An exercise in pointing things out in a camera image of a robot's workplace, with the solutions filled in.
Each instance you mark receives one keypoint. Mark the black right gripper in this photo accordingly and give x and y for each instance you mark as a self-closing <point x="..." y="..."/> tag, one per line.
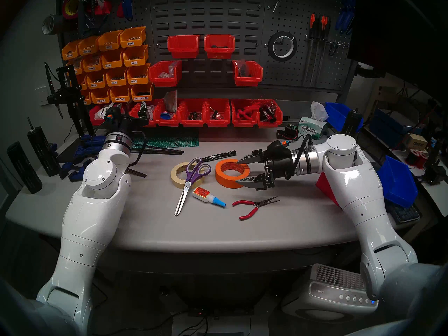
<point x="283" y="165"/>

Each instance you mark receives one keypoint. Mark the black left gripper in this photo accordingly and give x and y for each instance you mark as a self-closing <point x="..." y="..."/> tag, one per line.
<point x="127" y="121"/>

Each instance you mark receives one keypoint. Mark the orange tape roll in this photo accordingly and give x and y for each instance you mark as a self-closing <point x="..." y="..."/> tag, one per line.
<point x="224" y="179"/>

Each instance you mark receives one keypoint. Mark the black tape roll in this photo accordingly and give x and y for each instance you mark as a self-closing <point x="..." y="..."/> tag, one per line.
<point x="270" y="46"/>

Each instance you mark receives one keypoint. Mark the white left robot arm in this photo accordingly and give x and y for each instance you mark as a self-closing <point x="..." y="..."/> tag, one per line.
<point x="91" y="212"/>

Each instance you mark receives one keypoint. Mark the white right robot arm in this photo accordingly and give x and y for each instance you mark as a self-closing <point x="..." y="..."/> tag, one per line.
<point x="360" y="188"/>

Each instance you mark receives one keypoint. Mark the beige masking tape roll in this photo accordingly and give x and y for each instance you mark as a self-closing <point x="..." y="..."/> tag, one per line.
<point x="175" y="177"/>

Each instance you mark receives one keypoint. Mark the red yellow tape roll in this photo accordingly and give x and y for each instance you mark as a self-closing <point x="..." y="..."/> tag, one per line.
<point x="66" y="6"/>

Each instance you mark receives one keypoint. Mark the grey pegboard back panel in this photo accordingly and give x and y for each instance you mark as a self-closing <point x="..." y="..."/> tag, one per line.
<point x="227" y="20"/>

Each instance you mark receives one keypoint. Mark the yellow plastic parts bin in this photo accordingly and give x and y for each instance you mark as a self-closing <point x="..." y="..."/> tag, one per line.
<point x="92" y="64"/>
<point x="138" y="74"/>
<point x="116" y="78"/>
<point x="77" y="67"/>
<point x="100" y="97"/>
<point x="87" y="46"/>
<point x="109" y="41"/>
<point x="82" y="82"/>
<point x="141" y="93"/>
<point x="120" y="95"/>
<point x="132" y="37"/>
<point x="87" y="99"/>
<point x="112" y="60"/>
<point x="70" y="51"/>
<point x="96" y="80"/>
<point x="135" y="56"/>

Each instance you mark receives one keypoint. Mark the red plastic storage bin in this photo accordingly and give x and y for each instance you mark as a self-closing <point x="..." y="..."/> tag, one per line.
<point x="269" y="124"/>
<point x="323" y="186"/>
<point x="219" y="51"/>
<point x="247" y="81"/>
<point x="191" y="123"/>
<point x="217" y="123"/>
<point x="93" y="116"/>
<point x="182" y="46"/>
<point x="164" y="80"/>
<point x="243" y="123"/>
<point x="150" y="124"/>
<point x="166" y="123"/>

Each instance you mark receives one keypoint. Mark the black marker pen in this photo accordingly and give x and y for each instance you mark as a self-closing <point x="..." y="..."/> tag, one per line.
<point x="220" y="156"/>

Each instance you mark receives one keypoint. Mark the small blue plastic part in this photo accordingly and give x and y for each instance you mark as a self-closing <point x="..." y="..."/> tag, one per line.
<point x="166" y="116"/>

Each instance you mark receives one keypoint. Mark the black battery holder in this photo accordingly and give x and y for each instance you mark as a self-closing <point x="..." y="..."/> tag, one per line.
<point x="288" y="133"/>

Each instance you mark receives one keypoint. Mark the pile of blue clamps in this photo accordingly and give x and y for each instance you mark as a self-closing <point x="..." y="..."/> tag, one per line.
<point x="89" y="142"/>

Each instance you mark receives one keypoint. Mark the green cutting mat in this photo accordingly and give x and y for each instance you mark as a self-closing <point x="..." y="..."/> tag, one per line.
<point x="171" y="141"/>

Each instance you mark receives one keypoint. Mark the black tripod rods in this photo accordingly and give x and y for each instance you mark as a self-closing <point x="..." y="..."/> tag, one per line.
<point x="164" y="150"/>

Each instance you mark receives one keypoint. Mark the black metal fixture stand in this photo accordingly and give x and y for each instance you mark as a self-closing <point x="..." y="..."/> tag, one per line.
<point x="70" y="93"/>

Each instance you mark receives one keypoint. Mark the clear plastic parts bag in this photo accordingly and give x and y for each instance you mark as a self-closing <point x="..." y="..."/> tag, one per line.
<point x="243" y="68"/>
<point x="168" y="72"/>

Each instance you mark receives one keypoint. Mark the glue bottle with blue cap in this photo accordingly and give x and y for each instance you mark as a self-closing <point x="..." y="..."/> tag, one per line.
<point x="202" y="194"/>

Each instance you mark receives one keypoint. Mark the Kimtech tissue box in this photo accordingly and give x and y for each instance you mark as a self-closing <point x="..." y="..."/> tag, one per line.
<point x="311" y="130"/>

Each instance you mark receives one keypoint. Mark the black cylindrical tool holder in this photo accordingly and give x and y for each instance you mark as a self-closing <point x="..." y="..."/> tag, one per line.
<point x="24" y="170"/>
<point x="43" y="151"/>
<point x="353" y="121"/>

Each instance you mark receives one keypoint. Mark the black bar clamp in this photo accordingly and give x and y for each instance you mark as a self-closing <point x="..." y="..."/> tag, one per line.
<point x="87" y="23"/>

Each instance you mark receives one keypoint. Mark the blue plastic storage bin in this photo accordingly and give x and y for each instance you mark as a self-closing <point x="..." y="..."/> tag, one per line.
<point x="336" y="111"/>
<point x="399" y="184"/>

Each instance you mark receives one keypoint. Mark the dark blue storage bin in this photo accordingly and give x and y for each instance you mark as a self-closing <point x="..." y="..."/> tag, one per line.
<point x="385" y="128"/>

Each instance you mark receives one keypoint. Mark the white Coway air purifier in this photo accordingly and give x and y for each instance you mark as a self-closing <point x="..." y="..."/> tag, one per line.
<point x="322" y="293"/>

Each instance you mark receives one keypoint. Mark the black carabiner hook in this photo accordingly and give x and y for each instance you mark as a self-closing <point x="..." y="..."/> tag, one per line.
<point x="331" y="49"/>

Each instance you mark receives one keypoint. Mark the black power strip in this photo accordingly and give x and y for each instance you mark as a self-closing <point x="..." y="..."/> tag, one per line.
<point x="224" y="310"/>

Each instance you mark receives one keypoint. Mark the black computer keyboard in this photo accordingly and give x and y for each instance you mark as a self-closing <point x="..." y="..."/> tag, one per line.
<point x="407" y="214"/>

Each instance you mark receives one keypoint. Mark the small cardboard box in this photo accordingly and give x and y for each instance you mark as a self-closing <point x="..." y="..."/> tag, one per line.
<point x="416" y="142"/>

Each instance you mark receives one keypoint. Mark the small silver scissors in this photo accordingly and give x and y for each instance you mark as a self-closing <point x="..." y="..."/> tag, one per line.
<point x="279" y="1"/>

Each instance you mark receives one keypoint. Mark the black desktop device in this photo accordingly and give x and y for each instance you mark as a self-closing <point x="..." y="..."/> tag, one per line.
<point x="434" y="170"/>

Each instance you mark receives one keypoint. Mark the white side table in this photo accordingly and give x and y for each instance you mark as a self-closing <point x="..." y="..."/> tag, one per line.
<point x="439" y="198"/>

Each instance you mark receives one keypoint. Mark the black computer monitor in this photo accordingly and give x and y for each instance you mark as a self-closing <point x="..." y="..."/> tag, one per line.
<point x="402" y="23"/>

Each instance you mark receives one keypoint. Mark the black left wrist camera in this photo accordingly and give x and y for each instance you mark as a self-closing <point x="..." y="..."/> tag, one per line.
<point x="113" y="116"/>

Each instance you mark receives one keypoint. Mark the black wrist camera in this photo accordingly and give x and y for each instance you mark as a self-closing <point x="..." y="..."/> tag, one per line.
<point x="113" y="116"/>
<point x="278" y="146"/>

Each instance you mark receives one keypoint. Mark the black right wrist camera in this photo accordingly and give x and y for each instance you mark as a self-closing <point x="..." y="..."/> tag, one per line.
<point x="278" y="146"/>

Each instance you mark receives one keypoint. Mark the grey duct tape roll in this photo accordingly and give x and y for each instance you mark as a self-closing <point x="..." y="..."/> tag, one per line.
<point x="56" y="23"/>

